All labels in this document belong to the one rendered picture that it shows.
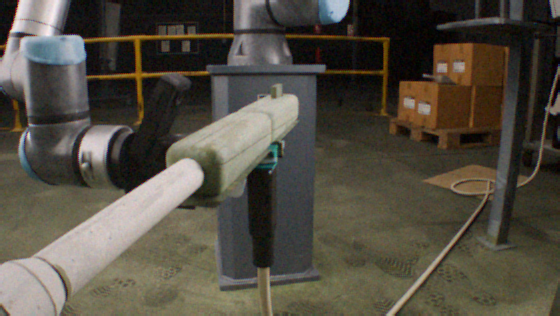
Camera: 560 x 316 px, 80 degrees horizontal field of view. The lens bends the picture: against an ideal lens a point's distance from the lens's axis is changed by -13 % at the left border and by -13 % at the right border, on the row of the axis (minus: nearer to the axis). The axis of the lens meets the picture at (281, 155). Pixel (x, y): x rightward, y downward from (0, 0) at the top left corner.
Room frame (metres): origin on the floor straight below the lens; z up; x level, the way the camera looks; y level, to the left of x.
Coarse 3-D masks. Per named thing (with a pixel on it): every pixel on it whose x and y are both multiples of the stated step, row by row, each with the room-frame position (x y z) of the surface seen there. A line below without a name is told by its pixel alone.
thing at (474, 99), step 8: (472, 88) 3.12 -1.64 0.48; (480, 88) 3.12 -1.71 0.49; (488, 88) 3.16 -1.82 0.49; (496, 88) 3.20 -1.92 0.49; (472, 96) 3.11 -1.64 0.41; (480, 96) 3.12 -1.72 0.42; (488, 96) 3.16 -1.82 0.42; (496, 96) 3.20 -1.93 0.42; (472, 104) 3.11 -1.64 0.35; (480, 104) 3.13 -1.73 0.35; (488, 104) 3.17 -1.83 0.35; (496, 104) 3.21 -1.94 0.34; (472, 112) 3.10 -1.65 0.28; (480, 112) 3.13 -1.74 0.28; (488, 112) 3.17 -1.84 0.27; (496, 112) 3.21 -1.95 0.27; (472, 120) 3.10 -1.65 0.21; (480, 120) 3.13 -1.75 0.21; (488, 120) 3.17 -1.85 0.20; (496, 120) 3.22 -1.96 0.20
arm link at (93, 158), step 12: (96, 132) 0.47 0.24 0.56; (108, 132) 0.47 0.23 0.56; (120, 132) 0.48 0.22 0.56; (84, 144) 0.46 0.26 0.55; (96, 144) 0.46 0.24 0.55; (108, 144) 0.46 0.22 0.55; (84, 156) 0.45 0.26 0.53; (96, 156) 0.45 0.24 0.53; (108, 156) 0.45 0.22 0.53; (84, 168) 0.44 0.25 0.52; (96, 168) 0.45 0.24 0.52; (108, 168) 0.45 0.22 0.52; (96, 180) 0.45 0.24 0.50; (108, 180) 0.45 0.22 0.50
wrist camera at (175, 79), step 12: (168, 84) 0.45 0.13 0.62; (180, 84) 0.45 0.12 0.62; (156, 96) 0.45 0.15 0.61; (168, 96) 0.45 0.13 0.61; (180, 96) 0.46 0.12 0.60; (156, 108) 0.45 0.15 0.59; (168, 108) 0.45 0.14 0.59; (144, 120) 0.45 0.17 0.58; (156, 120) 0.45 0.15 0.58; (168, 120) 0.47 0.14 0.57; (144, 132) 0.45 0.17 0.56; (156, 132) 0.45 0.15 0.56; (132, 144) 0.46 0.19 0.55; (144, 144) 0.45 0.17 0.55; (144, 156) 0.46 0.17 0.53
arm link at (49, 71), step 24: (24, 48) 0.47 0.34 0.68; (48, 48) 0.47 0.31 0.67; (72, 48) 0.49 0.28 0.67; (24, 72) 0.47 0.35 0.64; (48, 72) 0.47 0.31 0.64; (72, 72) 0.49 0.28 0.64; (24, 96) 0.51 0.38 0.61; (48, 96) 0.47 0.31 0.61; (72, 96) 0.49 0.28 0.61; (48, 120) 0.46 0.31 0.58; (72, 120) 0.48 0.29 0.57
